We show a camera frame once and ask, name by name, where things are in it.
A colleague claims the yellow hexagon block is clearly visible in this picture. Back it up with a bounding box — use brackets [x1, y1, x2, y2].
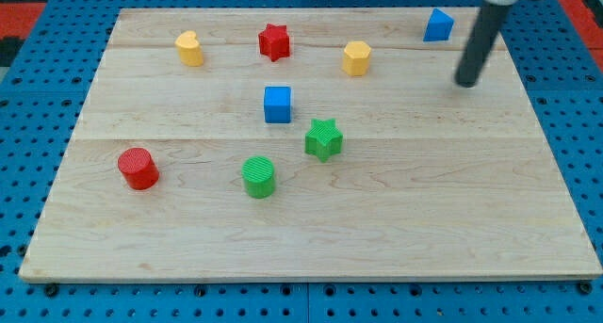
[341, 40, 371, 76]

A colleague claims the blue triangle block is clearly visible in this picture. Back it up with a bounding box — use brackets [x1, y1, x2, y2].
[423, 8, 455, 42]

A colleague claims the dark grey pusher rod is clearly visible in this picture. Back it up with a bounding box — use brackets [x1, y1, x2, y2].
[454, 1, 511, 88]

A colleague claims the green cylinder block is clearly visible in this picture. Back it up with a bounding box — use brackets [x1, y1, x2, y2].
[241, 156, 275, 199]

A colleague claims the blue cube block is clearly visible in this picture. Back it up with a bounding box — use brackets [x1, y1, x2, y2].
[263, 86, 292, 123]

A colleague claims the red cylinder block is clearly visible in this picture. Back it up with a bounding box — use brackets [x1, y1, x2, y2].
[117, 147, 159, 190]

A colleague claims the red star block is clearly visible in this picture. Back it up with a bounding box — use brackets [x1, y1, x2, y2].
[258, 24, 291, 62]

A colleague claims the wooden board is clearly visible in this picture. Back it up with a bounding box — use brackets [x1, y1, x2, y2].
[19, 8, 602, 283]

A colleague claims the yellow heart block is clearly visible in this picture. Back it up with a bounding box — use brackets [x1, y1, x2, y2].
[174, 30, 204, 67]

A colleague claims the green star block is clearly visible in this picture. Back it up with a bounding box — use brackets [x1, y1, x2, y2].
[304, 119, 343, 163]

